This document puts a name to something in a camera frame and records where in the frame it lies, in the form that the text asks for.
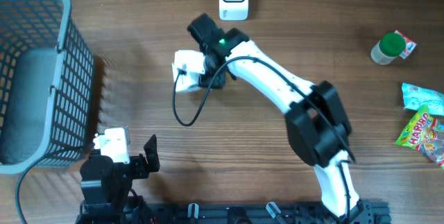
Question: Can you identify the green lid white jar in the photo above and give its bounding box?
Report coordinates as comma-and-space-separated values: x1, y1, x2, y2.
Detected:
370, 33, 406, 65

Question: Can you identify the white blue cardboard box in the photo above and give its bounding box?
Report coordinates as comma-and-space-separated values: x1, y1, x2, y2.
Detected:
175, 73, 201, 93

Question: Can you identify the Haribo gummy candy bag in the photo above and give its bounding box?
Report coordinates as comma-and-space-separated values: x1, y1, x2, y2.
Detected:
395, 105, 443, 169

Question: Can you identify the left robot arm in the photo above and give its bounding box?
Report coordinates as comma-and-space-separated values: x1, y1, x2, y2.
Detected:
76, 135, 160, 224

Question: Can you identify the grey plastic shopping basket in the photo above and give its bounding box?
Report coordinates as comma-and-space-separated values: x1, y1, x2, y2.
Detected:
1, 0, 95, 175

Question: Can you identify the light blue tissue pack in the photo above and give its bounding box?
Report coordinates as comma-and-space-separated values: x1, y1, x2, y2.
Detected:
402, 83, 443, 116

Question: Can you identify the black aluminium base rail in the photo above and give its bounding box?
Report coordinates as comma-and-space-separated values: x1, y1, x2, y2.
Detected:
149, 201, 392, 224

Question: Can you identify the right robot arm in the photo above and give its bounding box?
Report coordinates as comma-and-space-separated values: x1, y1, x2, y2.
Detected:
187, 13, 361, 223

